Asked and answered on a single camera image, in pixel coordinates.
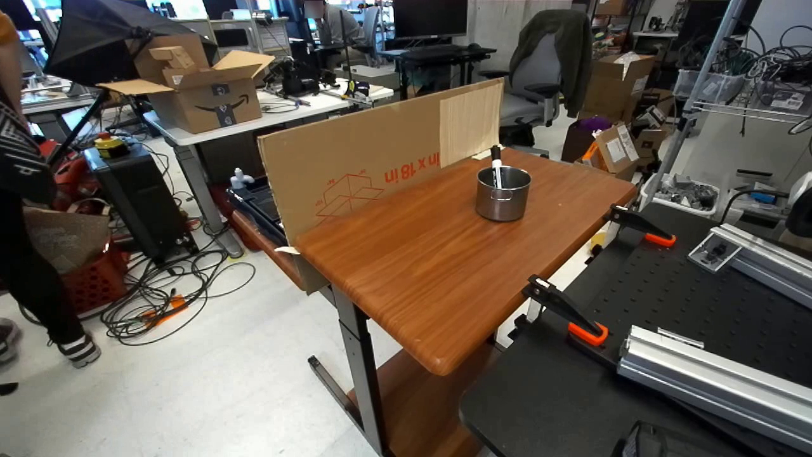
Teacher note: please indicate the white marker with black cap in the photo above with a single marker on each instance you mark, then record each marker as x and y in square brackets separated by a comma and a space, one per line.
[498, 172]

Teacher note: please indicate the small steel pot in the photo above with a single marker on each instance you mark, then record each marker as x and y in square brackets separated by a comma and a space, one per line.
[498, 206]

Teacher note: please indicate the brown cardboard panel red print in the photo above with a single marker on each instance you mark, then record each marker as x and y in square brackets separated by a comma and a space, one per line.
[357, 170]

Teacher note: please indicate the thin white strip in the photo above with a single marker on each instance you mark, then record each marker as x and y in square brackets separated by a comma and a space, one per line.
[480, 157]

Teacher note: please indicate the dark metal table leg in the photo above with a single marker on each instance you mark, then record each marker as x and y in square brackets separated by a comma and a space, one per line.
[364, 364]

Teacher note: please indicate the white desk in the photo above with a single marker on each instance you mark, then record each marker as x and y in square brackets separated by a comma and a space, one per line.
[281, 115]

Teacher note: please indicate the small white bottle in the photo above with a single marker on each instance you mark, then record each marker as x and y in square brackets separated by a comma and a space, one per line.
[241, 180]

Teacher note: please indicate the brown wooden table underboard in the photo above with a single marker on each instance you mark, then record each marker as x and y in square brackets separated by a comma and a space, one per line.
[423, 407]

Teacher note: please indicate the black desk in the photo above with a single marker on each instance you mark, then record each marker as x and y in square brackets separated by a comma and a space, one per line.
[433, 53]

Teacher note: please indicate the purple fabric bag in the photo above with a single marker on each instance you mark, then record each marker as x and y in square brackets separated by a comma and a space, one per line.
[579, 135]

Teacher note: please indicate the office chair with grey jacket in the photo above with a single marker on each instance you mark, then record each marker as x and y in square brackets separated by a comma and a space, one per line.
[542, 68]

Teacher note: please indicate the black computer monitor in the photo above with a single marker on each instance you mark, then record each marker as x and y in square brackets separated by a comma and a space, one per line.
[430, 17]

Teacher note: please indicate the background person grey shirt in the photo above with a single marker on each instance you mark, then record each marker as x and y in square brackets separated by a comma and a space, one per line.
[334, 27]

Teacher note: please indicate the small labelled cardboard box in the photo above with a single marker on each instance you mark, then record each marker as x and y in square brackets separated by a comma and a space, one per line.
[617, 151]

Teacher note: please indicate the open cardboard box smile logo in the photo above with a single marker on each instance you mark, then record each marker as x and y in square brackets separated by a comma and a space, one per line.
[211, 106]

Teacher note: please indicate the large closed cardboard box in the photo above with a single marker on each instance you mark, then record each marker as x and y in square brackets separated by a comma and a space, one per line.
[617, 86]

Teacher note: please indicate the black perforated base board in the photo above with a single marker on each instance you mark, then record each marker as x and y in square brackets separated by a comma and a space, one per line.
[660, 297]

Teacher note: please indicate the small folded cardboard box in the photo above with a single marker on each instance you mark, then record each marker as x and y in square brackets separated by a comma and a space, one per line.
[173, 63]

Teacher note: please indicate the yellow emergency stop button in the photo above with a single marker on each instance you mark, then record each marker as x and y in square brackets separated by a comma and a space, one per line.
[112, 147]

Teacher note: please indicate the red plastic basket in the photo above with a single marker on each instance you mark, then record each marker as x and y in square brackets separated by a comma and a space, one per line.
[97, 284]

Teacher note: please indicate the red bag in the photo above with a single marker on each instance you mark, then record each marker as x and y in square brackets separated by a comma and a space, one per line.
[73, 181]

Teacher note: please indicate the brown paper bag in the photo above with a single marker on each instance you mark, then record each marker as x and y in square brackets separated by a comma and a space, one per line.
[68, 238]

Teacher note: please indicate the black photo umbrella with pole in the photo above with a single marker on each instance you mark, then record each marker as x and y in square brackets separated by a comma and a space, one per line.
[92, 41]

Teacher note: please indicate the grey desk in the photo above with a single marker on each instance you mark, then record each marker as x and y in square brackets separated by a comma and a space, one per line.
[59, 101]

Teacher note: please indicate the person in dark striped clothes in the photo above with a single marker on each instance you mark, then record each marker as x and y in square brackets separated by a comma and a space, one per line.
[21, 170]

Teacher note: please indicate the grey rail end plate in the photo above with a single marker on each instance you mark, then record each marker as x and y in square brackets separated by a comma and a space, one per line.
[715, 252]

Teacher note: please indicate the white metal frame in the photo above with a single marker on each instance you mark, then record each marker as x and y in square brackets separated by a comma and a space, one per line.
[737, 153]

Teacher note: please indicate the aluminium extrusion rail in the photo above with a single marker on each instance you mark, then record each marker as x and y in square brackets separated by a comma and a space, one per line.
[775, 269]
[720, 384]

